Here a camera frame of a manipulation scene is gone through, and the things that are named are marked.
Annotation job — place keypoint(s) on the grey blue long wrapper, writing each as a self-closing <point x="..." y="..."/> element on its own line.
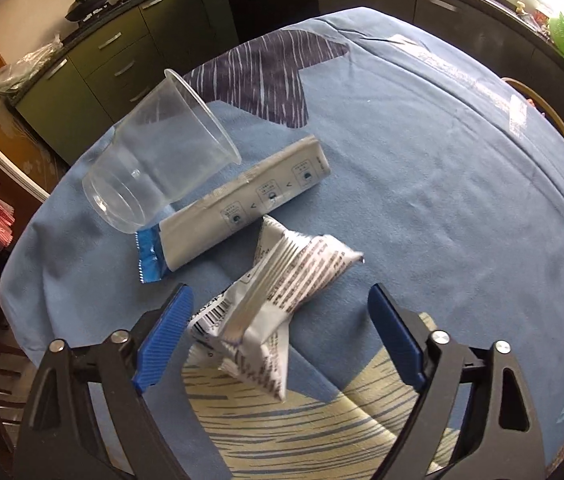
<point x="242" y="200"/>

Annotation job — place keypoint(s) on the dark wooden chair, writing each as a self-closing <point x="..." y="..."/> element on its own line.
<point x="2" y="395"/>

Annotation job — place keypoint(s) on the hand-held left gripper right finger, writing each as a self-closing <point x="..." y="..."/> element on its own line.
<point x="397" y="340"/>

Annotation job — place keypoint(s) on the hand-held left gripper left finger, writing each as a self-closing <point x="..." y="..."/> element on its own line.
<point x="162" y="340"/>

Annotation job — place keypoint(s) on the black wok with lid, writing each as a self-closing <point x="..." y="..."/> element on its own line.
<point x="87" y="4"/>

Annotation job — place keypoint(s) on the clear plastic bag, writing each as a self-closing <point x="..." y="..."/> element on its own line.
<point x="24" y="65"/>

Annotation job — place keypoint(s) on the clear plastic cup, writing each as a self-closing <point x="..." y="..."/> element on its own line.
<point x="162" y="150"/>

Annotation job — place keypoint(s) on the black gas stove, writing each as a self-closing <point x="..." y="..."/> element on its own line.
<point x="127" y="0"/>

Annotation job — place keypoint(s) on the green kitchen cabinets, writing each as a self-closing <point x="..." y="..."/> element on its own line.
<point x="112" y="60"/>

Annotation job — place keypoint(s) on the silver snack wrapper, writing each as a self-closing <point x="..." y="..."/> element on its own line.
<point x="272" y="300"/>

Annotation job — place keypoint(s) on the blue printed tablecloth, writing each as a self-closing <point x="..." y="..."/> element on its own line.
<point x="412" y="185"/>

